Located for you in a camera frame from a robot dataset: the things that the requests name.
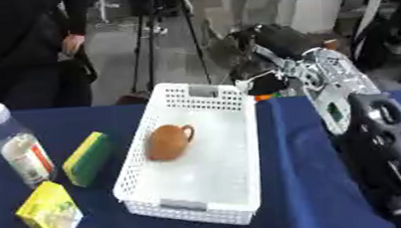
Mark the clear plastic bottle white cap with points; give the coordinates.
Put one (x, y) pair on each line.
(21, 148)

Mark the black office chair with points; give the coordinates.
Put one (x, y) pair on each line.
(388, 31)

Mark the person's hand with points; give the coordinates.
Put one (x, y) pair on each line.
(72, 44)

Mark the small orange object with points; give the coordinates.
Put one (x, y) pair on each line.
(263, 97)

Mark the white perforated plastic basket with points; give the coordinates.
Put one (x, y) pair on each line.
(195, 159)

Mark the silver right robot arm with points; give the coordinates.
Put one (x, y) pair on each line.
(361, 122)

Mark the black tripod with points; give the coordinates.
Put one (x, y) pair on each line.
(161, 38)

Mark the yellow green sponge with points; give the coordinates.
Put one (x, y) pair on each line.
(87, 159)

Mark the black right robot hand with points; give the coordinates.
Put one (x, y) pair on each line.
(268, 65)

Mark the yellow cardboard box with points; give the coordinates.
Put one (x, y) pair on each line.
(50, 213)

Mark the brown clay teapot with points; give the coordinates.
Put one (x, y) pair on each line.
(168, 142)

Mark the person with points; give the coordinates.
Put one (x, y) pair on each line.
(23, 50)

